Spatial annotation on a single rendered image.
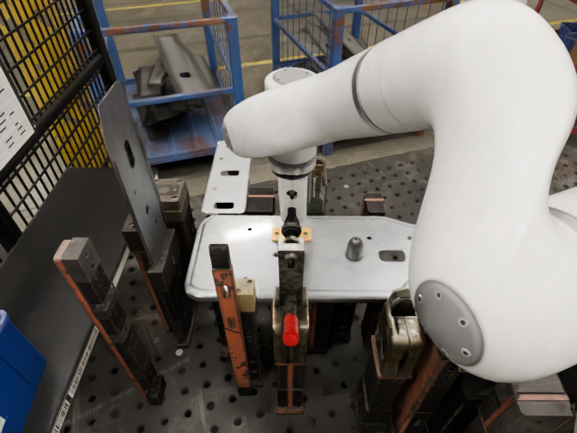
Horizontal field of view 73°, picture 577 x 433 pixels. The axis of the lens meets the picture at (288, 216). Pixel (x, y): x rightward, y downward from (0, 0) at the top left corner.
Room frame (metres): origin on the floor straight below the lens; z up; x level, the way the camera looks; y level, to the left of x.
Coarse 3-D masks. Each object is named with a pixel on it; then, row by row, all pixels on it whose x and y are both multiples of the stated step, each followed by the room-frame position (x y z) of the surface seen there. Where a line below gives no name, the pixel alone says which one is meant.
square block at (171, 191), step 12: (156, 180) 0.68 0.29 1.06; (168, 180) 0.68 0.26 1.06; (180, 180) 0.68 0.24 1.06; (168, 192) 0.63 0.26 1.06; (180, 192) 0.64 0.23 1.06; (168, 204) 0.61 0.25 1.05; (180, 204) 0.62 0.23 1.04; (168, 216) 0.61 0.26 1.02; (180, 216) 0.61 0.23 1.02; (192, 216) 0.68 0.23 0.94; (168, 228) 0.61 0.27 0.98; (180, 228) 0.61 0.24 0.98; (192, 228) 0.66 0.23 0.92; (180, 240) 0.61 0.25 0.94; (192, 240) 0.64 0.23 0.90; (180, 252) 0.61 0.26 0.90
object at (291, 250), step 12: (288, 228) 0.38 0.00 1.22; (300, 228) 0.38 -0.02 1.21; (288, 240) 0.36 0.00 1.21; (300, 240) 0.36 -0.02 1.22; (288, 252) 0.34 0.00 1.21; (300, 252) 0.34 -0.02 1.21; (288, 264) 0.33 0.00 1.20; (300, 264) 0.34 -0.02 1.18; (288, 276) 0.35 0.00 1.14; (300, 276) 0.35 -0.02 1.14; (288, 288) 0.36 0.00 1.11; (300, 288) 0.36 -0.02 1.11; (300, 300) 0.36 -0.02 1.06
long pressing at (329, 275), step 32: (224, 224) 0.60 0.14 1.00; (256, 224) 0.60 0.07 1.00; (320, 224) 0.60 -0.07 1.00; (352, 224) 0.60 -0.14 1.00; (384, 224) 0.60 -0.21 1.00; (192, 256) 0.51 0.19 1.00; (256, 256) 0.51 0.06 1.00; (320, 256) 0.51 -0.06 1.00; (192, 288) 0.43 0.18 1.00; (224, 288) 0.43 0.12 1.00; (256, 288) 0.43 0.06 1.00; (320, 288) 0.43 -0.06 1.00; (352, 288) 0.43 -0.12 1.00; (384, 288) 0.43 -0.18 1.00
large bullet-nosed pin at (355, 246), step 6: (354, 240) 0.51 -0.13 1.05; (360, 240) 0.51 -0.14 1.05; (348, 246) 0.51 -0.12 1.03; (354, 246) 0.50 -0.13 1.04; (360, 246) 0.50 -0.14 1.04; (348, 252) 0.50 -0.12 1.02; (354, 252) 0.50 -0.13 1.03; (360, 252) 0.50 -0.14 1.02; (348, 258) 0.50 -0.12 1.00; (354, 258) 0.50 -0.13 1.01; (360, 258) 0.50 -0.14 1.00
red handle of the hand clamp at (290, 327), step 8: (288, 296) 0.36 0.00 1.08; (296, 296) 0.37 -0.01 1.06; (288, 304) 0.33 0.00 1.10; (288, 312) 0.31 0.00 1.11; (288, 320) 0.28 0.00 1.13; (296, 320) 0.29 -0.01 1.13; (288, 328) 0.26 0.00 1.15; (296, 328) 0.27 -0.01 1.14; (288, 336) 0.25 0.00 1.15; (296, 336) 0.25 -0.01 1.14; (288, 344) 0.25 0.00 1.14; (296, 344) 0.25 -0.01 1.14
